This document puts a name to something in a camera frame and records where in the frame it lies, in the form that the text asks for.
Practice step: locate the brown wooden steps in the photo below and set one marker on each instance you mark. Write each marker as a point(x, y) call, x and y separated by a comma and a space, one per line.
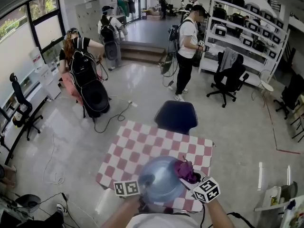
point(142, 52)

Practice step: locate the red white checkered tablecloth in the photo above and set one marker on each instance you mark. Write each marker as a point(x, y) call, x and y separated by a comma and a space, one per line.
point(142, 146)

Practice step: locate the grey round basin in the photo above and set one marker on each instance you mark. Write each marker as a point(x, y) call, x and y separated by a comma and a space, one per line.
point(28, 202)

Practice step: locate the person's right forearm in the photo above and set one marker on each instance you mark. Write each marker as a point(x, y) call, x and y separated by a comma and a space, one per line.
point(219, 214)

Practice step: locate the cardboard box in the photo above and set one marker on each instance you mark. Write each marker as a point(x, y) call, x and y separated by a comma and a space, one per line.
point(154, 16)

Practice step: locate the group of white equipment cases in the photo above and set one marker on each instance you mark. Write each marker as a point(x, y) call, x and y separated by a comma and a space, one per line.
point(219, 31)

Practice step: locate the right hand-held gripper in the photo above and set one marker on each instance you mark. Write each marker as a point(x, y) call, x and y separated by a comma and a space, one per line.
point(207, 189)

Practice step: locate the colourful printed box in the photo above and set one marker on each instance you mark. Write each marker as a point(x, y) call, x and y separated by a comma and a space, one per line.
point(295, 215)

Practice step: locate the white power strip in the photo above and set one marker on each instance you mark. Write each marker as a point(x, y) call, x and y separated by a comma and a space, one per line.
point(133, 103)

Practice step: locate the grey locker cabinet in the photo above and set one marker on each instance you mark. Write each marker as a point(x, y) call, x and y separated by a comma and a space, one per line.
point(89, 18)

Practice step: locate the dark blue chair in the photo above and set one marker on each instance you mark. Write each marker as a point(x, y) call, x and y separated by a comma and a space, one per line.
point(175, 115)

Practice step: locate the person's left forearm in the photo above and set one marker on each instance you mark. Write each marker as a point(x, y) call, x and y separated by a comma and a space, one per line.
point(121, 212)

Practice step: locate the round wooden table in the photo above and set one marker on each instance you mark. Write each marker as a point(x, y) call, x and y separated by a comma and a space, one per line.
point(300, 103)

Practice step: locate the white long counter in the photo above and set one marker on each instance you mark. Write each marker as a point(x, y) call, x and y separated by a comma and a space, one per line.
point(35, 96)

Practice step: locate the white carton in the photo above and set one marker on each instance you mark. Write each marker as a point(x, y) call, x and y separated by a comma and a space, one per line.
point(270, 196)

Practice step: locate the white water dispenser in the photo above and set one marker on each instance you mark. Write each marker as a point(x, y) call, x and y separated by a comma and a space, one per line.
point(48, 82)

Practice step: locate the pink armchair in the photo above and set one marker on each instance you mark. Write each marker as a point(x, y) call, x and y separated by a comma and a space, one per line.
point(69, 87)

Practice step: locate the person's white shirt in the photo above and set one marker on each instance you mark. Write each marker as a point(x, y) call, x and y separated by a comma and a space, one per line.
point(161, 222)

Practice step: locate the black framed window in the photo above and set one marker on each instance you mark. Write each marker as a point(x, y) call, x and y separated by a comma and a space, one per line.
point(47, 30)

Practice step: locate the big blue plate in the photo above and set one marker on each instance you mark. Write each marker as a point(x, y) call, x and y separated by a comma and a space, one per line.
point(164, 184)

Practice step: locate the large black backpack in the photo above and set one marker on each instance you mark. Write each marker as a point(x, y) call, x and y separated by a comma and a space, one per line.
point(83, 68)

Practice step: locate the white shelf unit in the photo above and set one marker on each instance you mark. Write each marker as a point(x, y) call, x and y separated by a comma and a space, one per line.
point(257, 68)

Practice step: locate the purple cloth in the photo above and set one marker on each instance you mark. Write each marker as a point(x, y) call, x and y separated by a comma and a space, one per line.
point(185, 170)

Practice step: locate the white desk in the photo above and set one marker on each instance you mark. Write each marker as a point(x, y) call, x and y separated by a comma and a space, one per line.
point(268, 208)

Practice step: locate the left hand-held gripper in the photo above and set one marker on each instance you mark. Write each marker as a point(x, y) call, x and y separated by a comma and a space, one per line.
point(127, 187)

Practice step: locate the grey garment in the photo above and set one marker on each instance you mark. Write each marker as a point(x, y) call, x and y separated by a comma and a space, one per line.
point(228, 58)

